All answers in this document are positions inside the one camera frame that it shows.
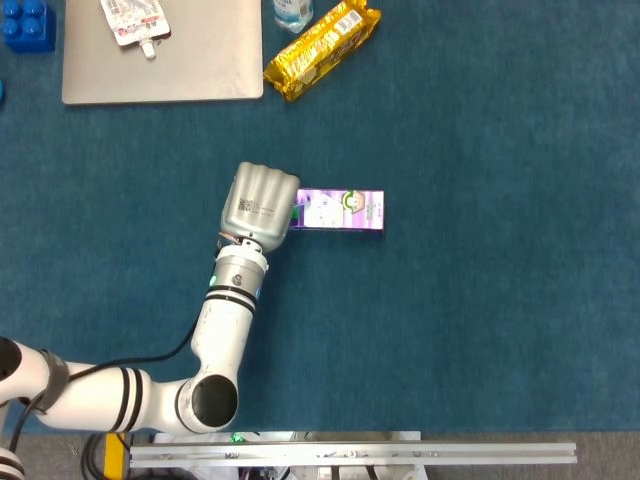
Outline black floor cables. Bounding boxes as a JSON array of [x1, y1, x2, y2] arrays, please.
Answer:
[[81, 434, 109, 480]]

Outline yellow bracket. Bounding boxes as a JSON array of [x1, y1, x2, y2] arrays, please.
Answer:
[[103, 433, 127, 477]]

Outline gold biscuit packet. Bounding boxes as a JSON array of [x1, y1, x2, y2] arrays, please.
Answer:
[[263, 0, 383, 103]]

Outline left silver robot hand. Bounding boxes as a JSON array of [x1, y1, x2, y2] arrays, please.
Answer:
[[220, 161, 302, 253]]

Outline white spout pouch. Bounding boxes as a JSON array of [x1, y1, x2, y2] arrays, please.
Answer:
[[99, 0, 172, 60]]

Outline blue felt table cover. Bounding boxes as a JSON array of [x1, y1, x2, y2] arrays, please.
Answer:
[[0, 0, 640, 435]]

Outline purple and white carton box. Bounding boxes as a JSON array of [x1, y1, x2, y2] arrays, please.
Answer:
[[288, 187, 386, 238]]

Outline silver closed laptop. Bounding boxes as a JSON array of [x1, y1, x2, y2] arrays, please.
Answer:
[[61, 0, 265, 106]]

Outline blue building block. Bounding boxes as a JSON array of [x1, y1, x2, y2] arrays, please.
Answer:
[[1, 0, 57, 54]]

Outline clear plastic water bottle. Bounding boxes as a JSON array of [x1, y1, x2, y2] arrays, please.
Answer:
[[272, 0, 315, 34]]

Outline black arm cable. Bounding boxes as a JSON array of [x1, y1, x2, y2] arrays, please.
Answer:
[[7, 319, 206, 451]]

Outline aluminium profile rail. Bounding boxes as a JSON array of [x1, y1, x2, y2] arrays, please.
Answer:
[[128, 441, 579, 469]]

